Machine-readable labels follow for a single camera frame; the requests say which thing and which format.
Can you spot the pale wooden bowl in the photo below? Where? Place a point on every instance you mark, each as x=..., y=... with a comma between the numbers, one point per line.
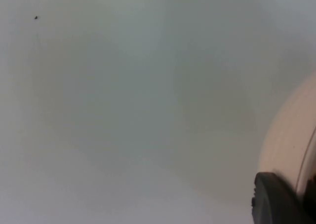
x=284, y=140

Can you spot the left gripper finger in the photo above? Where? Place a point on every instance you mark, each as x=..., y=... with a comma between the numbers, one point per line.
x=274, y=201

